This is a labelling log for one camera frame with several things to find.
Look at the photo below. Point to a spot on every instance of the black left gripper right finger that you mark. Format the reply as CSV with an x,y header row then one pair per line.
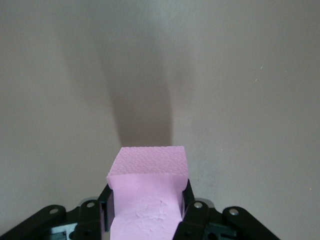
x,y
200,220

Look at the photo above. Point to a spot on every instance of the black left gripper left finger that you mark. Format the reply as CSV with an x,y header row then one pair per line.
x,y
75,222

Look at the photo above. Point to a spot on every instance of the pink foam cube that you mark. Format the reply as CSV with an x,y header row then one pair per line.
x,y
147,190

